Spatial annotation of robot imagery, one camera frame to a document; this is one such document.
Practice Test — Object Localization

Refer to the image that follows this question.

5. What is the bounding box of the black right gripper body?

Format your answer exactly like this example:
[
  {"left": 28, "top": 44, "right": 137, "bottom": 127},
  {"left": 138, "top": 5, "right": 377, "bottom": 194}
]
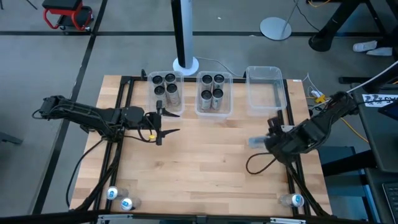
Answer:
[{"left": 264, "top": 123, "right": 315, "bottom": 164}]

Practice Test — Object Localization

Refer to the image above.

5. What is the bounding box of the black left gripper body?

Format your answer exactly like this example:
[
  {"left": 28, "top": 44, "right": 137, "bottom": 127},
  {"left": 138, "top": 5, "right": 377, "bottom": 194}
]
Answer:
[{"left": 143, "top": 100, "right": 164, "bottom": 146}]

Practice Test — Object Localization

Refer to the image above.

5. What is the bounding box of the clear plastic bin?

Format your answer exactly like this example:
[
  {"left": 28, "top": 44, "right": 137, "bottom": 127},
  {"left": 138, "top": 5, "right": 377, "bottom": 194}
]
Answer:
[
  {"left": 194, "top": 70, "right": 234, "bottom": 121},
  {"left": 244, "top": 65, "right": 288, "bottom": 116},
  {"left": 147, "top": 70, "right": 187, "bottom": 118}
]

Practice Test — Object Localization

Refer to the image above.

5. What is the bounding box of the silver can with blue top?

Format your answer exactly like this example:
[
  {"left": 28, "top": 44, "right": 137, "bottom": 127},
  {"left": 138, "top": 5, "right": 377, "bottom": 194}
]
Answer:
[
  {"left": 248, "top": 135, "right": 269, "bottom": 149},
  {"left": 278, "top": 192, "right": 305, "bottom": 208},
  {"left": 119, "top": 197, "right": 143, "bottom": 212},
  {"left": 105, "top": 185, "right": 129, "bottom": 201}
]

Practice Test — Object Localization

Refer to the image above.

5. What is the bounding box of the black floor bar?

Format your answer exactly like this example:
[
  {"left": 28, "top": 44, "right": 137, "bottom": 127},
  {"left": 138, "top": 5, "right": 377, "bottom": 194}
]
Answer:
[{"left": 320, "top": 149, "right": 377, "bottom": 177}]

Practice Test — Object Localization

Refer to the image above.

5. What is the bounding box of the black desk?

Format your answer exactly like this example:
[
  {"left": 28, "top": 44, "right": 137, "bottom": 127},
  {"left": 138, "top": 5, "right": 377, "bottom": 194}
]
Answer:
[{"left": 349, "top": 58, "right": 398, "bottom": 174}]

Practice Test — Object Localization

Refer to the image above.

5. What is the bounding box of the white round floor stand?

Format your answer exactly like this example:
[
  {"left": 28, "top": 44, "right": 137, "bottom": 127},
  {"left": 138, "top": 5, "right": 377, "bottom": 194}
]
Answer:
[{"left": 259, "top": 0, "right": 301, "bottom": 41}]

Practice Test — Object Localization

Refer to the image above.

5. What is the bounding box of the white paper label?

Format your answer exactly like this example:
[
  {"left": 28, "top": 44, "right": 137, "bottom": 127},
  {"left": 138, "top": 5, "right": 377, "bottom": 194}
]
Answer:
[{"left": 361, "top": 93, "right": 398, "bottom": 108}]

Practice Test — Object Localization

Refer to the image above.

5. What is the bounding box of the black desk leg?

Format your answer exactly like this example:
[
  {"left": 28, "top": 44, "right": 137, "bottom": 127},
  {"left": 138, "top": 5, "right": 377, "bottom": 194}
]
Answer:
[
  {"left": 308, "top": 0, "right": 366, "bottom": 53},
  {"left": 362, "top": 0, "right": 398, "bottom": 41}
]

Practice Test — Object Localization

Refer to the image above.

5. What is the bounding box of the dark tablet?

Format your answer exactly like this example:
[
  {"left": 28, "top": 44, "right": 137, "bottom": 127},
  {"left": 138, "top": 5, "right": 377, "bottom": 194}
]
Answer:
[{"left": 377, "top": 101, "right": 398, "bottom": 122}]

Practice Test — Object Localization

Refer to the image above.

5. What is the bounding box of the black laptop keyboard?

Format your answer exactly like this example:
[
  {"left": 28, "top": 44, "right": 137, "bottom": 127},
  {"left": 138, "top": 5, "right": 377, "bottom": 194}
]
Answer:
[{"left": 381, "top": 182, "right": 398, "bottom": 224}]

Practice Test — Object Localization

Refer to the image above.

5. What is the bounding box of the person's white shoe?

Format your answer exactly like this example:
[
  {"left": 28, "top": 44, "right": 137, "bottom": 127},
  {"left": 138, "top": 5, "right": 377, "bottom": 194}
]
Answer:
[
  {"left": 352, "top": 40, "right": 379, "bottom": 53},
  {"left": 365, "top": 46, "right": 393, "bottom": 57}
]

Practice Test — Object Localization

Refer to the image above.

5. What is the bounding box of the dark stand foot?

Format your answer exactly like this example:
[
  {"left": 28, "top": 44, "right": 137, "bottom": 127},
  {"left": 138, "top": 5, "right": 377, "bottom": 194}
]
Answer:
[{"left": 0, "top": 132, "right": 24, "bottom": 146}]

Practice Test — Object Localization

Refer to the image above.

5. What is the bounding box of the red and black rolling stool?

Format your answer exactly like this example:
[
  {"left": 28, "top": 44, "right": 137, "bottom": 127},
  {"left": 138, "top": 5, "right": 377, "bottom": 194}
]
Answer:
[{"left": 41, "top": 0, "right": 94, "bottom": 32}]

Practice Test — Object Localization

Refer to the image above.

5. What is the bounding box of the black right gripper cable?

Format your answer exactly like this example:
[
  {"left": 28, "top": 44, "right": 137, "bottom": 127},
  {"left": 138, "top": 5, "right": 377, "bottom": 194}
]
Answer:
[{"left": 245, "top": 151, "right": 280, "bottom": 175}]

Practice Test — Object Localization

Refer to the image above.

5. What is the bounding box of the black aluminium table frame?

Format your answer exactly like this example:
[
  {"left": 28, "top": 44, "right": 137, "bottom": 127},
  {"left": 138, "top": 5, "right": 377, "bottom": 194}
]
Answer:
[{"left": 70, "top": 68, "right": 332, "bottom": 224}]

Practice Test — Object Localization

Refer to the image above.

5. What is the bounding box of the grey floor cable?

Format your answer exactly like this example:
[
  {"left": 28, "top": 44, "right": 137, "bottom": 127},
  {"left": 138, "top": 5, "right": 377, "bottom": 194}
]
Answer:
[{"left": 194, "top": 55, "right": 246, "bottom": 78}]

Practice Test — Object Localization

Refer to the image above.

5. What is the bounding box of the yellow floor cable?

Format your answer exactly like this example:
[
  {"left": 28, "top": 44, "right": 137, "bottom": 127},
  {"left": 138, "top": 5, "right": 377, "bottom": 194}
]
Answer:
[
  {"left": 340, "top": 116, "right": 370, "bottom": 144},
  {"left": 306, "top": 0, "right": 331, "bottom": 8}
]

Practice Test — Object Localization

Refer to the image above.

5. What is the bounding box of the silver frame plate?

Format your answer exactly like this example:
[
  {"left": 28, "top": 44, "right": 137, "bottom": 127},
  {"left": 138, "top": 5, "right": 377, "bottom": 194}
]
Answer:
[
  {"left": 269, "top": 217, "right": 307, "bottom": 224},
  {"left": 96, "top": 213, "right": 134, "bottom": 223}
]

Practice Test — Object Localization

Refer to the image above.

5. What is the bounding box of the tall camera pole with base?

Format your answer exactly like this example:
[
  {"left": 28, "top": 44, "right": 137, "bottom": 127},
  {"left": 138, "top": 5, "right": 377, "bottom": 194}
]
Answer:
[{"left": 170, "top": 0, "right": 200, "bottom": 77}]

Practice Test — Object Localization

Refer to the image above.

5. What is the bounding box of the thick white cable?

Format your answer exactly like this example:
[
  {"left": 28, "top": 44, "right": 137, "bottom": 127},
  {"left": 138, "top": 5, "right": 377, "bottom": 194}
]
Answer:
[{"left": 310, "top": 60, "right": 398, "bottom": 110}]

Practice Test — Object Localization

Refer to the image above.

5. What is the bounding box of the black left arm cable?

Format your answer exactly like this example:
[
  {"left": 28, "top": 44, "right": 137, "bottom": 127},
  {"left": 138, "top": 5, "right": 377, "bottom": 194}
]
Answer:
[{"left": 65, "top": 138, "right": 105, "bottom": 208}]

